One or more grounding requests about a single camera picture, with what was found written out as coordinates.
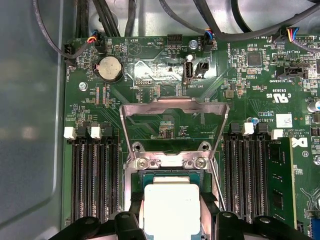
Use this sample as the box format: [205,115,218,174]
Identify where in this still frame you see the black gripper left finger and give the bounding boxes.
[51,191,149,240]

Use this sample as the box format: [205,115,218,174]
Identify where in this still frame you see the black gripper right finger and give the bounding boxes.
[199,192,313,240]

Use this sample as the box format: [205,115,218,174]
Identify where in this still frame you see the metal wire locking lever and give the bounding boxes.
[209,158,227,212]

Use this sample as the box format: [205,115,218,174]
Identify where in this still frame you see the silver CPU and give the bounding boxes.
[141,171,204,231]

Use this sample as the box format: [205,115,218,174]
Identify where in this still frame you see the metal socket cover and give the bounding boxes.
[119,96,230,161]

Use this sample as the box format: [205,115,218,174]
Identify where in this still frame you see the RAM slot white clips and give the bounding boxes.
[237,121,255,223]
[90,126,107,223]
[63,126,84,223]

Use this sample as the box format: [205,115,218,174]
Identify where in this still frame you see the blue expansion slot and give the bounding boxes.
[309,217,320,240]

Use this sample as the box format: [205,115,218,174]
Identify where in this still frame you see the green RAM stick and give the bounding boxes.
[266,138,299,231]

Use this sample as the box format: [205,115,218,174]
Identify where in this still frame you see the green motherboard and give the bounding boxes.
[61,36,320,240]

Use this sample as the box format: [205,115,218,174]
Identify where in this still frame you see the silver internal USB port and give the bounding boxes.
[183,59,195,85]

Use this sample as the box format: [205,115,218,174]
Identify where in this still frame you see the round coin battery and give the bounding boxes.
[99,55,124,83]

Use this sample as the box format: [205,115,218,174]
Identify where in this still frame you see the black PC case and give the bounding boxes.
[0,0,320,240]

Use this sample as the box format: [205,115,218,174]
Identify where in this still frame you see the thick black cable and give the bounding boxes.
[198,0,320,38]

